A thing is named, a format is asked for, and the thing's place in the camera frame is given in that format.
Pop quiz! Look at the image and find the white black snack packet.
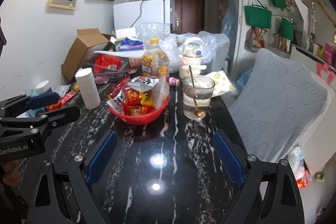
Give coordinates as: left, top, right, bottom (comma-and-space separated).
127, 76, 159, 93
107, 90, 126, 115

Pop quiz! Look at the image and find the dark red snack bag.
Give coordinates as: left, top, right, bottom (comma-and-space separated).
107, 75, 130, 100

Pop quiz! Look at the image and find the yellow black snack bag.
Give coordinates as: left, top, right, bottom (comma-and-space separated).
138, 90, 154, 107

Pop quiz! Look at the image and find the clear zip plastic bag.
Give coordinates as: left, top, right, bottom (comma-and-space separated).
152, 76, 169, 110

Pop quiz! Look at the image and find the red gold snack packet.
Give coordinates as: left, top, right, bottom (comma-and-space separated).
123, 105, 155, 117
124, 89, 142, 106

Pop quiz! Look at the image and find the person left hand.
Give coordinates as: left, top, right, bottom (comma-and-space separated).
1, 160, 21, 187

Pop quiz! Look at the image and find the red snack packets pile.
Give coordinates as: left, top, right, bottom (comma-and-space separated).
46, 92, 76, 111

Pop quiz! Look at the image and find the white lid blue jar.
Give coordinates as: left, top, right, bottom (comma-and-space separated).
35, 80, 52, 95

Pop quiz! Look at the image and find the white paper towel roll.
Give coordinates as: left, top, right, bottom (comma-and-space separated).
75, 68, 101, 110

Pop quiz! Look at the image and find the clear plastic tray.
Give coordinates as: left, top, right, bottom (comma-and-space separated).
85, 59, 130, 84

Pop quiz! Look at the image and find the red bag in tray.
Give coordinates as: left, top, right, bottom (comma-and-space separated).
93, 55, 121, 73

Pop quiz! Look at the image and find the red plastic basket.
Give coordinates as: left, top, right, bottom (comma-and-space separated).
108, 96, 170, 126

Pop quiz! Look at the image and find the brown cardboard box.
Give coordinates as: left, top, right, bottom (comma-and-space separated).
61, 28, 112, 81

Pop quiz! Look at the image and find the grey leaf pattern chair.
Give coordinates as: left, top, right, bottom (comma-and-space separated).
229, 49, 330, 162

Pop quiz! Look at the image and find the pink white printed tube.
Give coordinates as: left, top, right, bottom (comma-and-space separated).
129, 57, 142, 69

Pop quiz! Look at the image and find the blue tissue pack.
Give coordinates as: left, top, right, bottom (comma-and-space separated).
120, 38, 143, 52

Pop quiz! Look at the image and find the white foam board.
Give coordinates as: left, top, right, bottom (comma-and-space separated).
93, 50, 146, 59

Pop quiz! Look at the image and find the smiley face paper bag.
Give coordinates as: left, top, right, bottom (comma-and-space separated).
206, 70, 234, 97

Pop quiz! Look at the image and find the iced tea bottle yellow cap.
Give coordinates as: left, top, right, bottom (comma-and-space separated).
141, 38, 169, 80

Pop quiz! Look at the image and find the glass cup with tea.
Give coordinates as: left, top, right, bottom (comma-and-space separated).
183, 75, 215, 120

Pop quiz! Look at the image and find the white mini fridge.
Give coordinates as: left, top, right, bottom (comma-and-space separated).
113, 0, 171, 30

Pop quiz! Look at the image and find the cream cartoon water bottle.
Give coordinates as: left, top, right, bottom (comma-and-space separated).
179, 37, 207, 80

